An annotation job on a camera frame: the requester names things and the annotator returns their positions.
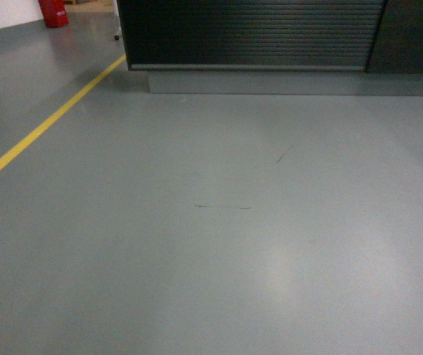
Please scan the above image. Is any black checkout counter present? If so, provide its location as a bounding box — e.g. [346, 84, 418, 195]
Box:
[118, 1, 423, 96]

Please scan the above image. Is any white rolling stand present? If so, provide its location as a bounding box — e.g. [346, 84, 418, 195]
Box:
[112, 0, 122, 41]

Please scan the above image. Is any red fire extinguisher box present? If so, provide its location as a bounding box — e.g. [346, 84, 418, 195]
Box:
[38, 0, 69, 28]

